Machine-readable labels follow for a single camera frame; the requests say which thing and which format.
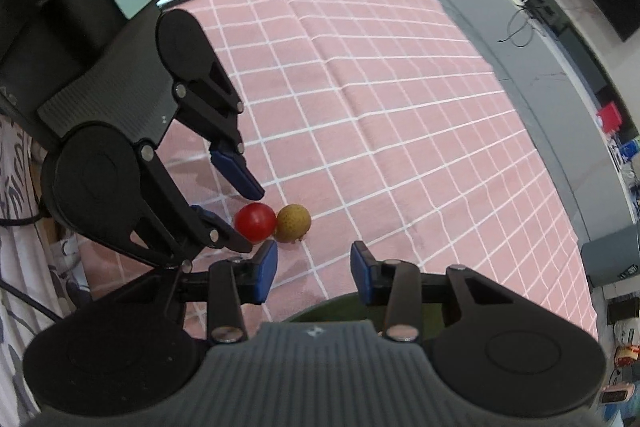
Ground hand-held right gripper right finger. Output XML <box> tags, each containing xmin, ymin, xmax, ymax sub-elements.
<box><xmin>350</xmin><ymin>241</ymin><xmax>566</xmax><ymax>343</ymax></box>

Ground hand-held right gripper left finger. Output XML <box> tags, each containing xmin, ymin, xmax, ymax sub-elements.
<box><xmin>97</xmin><ymin>240</ymin><xmax>279</xmax><ymax>344</ymax></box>

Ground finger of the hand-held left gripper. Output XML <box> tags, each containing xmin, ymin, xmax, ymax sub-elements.
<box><xmin>100</xmin><ymin>146</ymin><xmax>255</xmax><ymax>270</ymax></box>
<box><xmin>172</xmin><ymin>52</ymin><xmax>266</xmax><ymax>201</ymax></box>

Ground red cherry tomato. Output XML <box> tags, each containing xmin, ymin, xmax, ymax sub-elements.
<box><xmin>234</xmin><ymin>203</ymin><xmax>277</xmax><ymax>244</ymax></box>

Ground green colander bowl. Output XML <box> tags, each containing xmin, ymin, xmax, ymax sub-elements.
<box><xmin>287</xmin><ymin>292</ymin><xmax>451</xmax><ymax>325</ymax></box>

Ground brown longan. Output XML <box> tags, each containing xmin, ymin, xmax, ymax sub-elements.
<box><xmin>273</xmin><ymin>204</ymin><xmax>312</xmax><ymax>244</ymax></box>

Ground pink checkered tablecloth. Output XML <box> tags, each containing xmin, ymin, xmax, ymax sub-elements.
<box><xmin>75</xmin><ymin>0</ymin><xmax>598</xmax><ymax>343</ymax></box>

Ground person's printed clothing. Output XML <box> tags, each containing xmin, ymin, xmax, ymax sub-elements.
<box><xmin>0</xmin><ymin>112</ymin><xmax>96</xmax><ymax>427</ymax></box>

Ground grey-green trash can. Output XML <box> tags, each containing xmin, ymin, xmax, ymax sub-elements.
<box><xmin>580</xmin><ymin>234</ymin><xmax>640</xmax><ymax>293</ymax></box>

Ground grey television cabinet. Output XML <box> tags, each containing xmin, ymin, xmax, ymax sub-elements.
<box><xmin>395</xmin><ymin>0</ymin><xmax>640</xmax><ymax>258</ymax></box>

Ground red box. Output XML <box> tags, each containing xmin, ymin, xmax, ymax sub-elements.
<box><xmin>597</xmin><ymin>102</ymin><xmax>623</xmax><ymax>132</ymax></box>

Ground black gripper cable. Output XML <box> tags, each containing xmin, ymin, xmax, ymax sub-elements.
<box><xmin>0</xmin><ymin>214</ymin><xmax>63</xmax><ymax>323</ymax></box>

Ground black hanging cable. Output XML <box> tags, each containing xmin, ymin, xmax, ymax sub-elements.
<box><xmin>497</xmin><ymin>4</ymin><xmax>540</xmax><ymax>48</ymax></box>

